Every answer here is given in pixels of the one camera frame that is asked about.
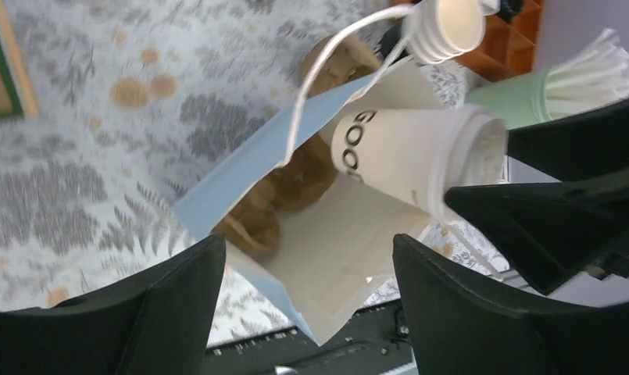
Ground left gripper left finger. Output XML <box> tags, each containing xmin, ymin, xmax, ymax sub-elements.
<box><xmin>0</xmin><ymin>234</ymin><xmax>226</xmax><ymax>374</ymax></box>

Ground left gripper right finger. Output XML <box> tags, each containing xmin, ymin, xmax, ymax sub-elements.
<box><xmin>392</xmin><ymin>234</ymin><xmax>629</xmax><ymax>374</ymax></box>

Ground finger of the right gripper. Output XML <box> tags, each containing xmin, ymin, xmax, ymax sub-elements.
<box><xmin>507</xmin><ymin>98</ymin><xmax>629</xmax><ymax>181</ymax></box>
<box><xmin>445</xmin><ymin>167</ymin><xmax>629</xmax><ymax>295</ymax></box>

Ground cardboard cup carrier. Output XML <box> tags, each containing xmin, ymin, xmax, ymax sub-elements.
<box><xmin>213</xmin><ymin>134</ymin><xmax>337</xmax><ymax>255</ymax></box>
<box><xmin>307</xmin><ymin>34</ymin><xmax>381</xmax><ymax>98</ymax></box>

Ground light blue paper bag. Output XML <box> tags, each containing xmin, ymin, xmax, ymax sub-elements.
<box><xmin>173</xmin><ymin>2</ymin><xmax>502</xmax><ymax>347</ymax></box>

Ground white paper coffee cup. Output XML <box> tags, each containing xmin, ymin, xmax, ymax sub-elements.
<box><xmin>331</xmin><ymin>109</ymin><xmax>463</xmax><ymax>216</ymax></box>

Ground white plastic cup lid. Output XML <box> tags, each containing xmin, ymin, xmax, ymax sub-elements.
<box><xmin>426</xmin><ymin>105</ymin><xmax>508</xmax><ymax>223</ymax></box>

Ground white wrapped straws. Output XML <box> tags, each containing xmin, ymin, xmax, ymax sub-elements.
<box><xmin>545</xmin><ymin>28</ymin><xmax>629</xmax><ymax>120</ymax></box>

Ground green straw holder cup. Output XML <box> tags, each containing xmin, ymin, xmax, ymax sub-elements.
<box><xmin>465</xmin><ymin>70</ymin><xmax>552</xmax><ymax>130</ymax></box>

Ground stack of paper cups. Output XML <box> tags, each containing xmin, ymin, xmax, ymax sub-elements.
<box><xmin>378</xmin><ymin>0</ymin><xmax>486</xmax><ymax>65</ymax></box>

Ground green paper bag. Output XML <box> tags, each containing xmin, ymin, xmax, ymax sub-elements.
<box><xmin>0</xmin><ymin>1</ymin><xmax>40</xmax><ymax>118</ymax></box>

